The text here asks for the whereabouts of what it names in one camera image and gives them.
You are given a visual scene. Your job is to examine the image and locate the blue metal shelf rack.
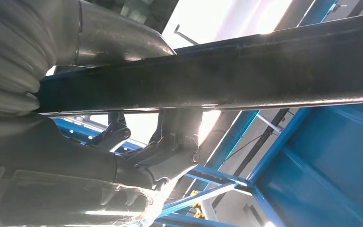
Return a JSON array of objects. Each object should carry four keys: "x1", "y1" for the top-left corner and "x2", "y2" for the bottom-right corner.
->
[{"x1": 37, "y1": 0, "x2": 363, "y2": 227}]

